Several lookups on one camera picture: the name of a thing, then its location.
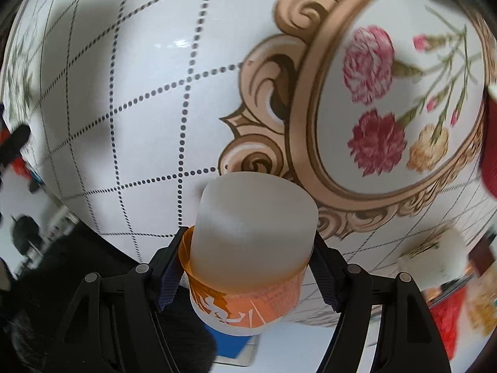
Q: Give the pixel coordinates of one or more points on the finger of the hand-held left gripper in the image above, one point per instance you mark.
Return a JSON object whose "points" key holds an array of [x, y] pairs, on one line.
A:
{"points": [[16, 140]]}

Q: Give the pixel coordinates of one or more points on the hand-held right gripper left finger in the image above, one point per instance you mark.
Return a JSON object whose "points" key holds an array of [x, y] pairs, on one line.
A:
{"points": [[170, 279]]}

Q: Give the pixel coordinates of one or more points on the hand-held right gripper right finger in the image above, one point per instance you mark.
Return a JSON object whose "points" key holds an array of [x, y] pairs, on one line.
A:
{"points": [[327, 281]]}

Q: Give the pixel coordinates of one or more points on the white cup with orange band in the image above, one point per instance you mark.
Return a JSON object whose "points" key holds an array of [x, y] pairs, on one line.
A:
{"points": [[252, 221]]}

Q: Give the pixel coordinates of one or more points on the red cup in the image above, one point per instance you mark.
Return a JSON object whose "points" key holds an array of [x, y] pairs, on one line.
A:
{"points": [[490, 151]]}

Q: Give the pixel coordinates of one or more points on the black office chair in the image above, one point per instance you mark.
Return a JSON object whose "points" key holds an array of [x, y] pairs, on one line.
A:
{"points": [[24, 233]]}

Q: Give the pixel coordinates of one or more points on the white rounded container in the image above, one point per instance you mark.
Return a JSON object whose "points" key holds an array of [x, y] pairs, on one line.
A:
{"points": [[438, 254]]}

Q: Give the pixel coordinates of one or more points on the red packet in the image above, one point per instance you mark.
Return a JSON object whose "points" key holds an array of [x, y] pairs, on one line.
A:
{"points": [[446, 324]]}

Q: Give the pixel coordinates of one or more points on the dark fuzzy cloth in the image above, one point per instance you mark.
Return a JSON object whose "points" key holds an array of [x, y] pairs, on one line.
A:
{"points": [[35, 291]]}

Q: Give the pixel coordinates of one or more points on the floral printed tablecloth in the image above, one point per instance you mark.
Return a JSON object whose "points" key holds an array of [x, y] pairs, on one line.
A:
{"points": [[136, 66]]}

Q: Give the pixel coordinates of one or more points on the yellow patterned packet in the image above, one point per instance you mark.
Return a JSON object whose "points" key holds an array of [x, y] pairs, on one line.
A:
{"points": [[481, 311]]}

